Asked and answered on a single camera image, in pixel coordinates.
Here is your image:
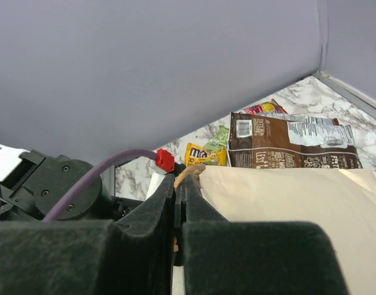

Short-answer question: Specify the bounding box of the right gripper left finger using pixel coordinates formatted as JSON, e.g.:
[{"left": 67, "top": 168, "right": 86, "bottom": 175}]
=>
[{"left": 0, "top": 175, "right": 174, "bottom": 294}]

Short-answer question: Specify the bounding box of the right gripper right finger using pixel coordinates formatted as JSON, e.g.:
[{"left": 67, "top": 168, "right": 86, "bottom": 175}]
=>
[{"left": 176, "top": 176, "right": 348, "bottom": 294}]

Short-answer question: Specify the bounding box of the yellow orange snack packet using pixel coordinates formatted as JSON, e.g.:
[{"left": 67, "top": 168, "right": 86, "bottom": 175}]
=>
[{"left": 184, "top": 143, "right": 228, "bottom": 167}]

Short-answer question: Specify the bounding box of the light green snack packet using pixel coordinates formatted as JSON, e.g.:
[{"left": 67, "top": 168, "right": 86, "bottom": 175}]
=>
[{"left": 204, "top": 125, "right": 229, "bottom": 151}]

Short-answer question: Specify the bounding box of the dark brown snack bag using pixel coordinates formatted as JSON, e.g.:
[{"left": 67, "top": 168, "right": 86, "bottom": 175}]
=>
[{"left": 227, "top": 113, "right": 362, "bottom": 169}]

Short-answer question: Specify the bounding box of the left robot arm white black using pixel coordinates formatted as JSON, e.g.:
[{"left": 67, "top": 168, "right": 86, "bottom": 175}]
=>
[{"left": 0, "top": 144, "right": 141, "bottom": 221}]

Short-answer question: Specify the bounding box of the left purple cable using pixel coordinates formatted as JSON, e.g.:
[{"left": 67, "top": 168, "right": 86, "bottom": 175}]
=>
[{"left": 0, "top": 148, "right": 176, "bottom": 222}]

